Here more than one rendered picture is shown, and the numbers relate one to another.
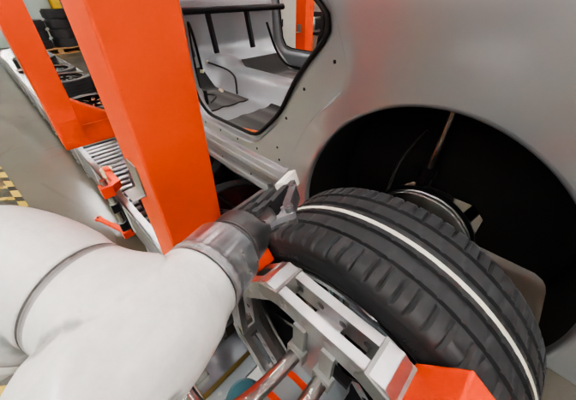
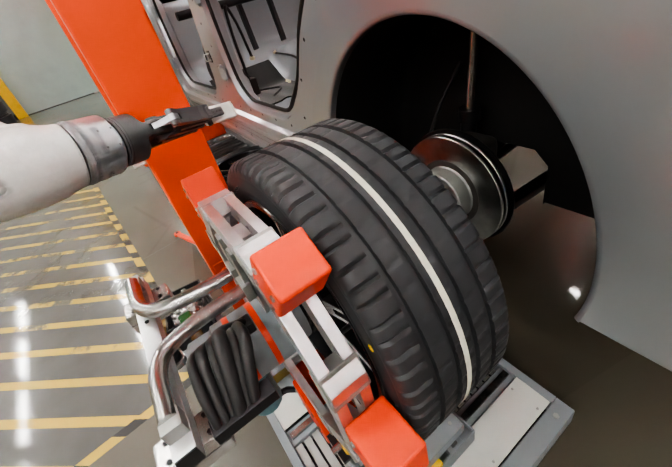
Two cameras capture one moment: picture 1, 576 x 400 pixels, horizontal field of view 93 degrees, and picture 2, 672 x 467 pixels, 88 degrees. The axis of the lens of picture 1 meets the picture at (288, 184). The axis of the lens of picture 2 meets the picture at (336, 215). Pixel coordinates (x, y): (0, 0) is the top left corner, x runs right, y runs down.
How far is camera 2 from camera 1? 0.44 m
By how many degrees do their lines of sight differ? 15
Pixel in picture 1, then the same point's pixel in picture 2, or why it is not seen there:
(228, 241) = (85, 122)
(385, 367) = (252, 245)
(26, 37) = not seen: hidden behind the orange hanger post
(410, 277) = (302, 174)
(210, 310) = (40, 147)
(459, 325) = (335, 210)
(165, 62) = (123, 25)
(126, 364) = not seen: outside the picture
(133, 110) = (103, 73)
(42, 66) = not seen: hidden behind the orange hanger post
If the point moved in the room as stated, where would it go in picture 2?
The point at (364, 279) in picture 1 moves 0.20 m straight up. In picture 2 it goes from (258, 180) to (204, 45)
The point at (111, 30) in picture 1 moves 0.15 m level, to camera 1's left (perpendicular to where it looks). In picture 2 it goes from (67, 1) to (14, 18)
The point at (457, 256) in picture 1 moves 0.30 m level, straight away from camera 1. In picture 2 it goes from (367, 156) to (484, 91)
